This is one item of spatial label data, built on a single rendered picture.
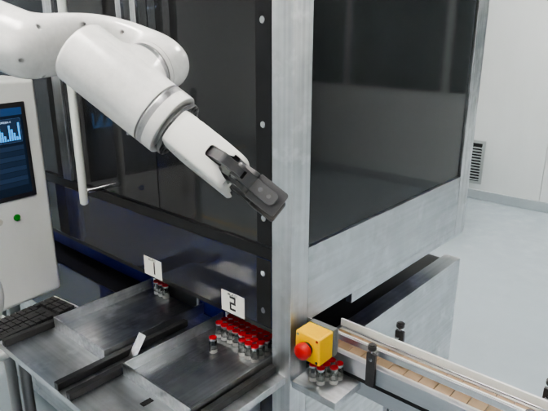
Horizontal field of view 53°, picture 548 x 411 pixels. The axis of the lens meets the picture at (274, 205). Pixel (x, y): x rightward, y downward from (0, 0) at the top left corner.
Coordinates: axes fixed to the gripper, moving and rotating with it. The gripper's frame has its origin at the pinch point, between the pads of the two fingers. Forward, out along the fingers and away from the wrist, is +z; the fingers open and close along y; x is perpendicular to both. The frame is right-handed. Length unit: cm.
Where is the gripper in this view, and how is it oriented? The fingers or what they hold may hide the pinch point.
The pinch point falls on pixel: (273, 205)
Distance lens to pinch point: 67.4
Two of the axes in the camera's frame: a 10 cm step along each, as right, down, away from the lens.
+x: 6.2, -7.8, 0.8
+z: 7.8, 6.2, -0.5
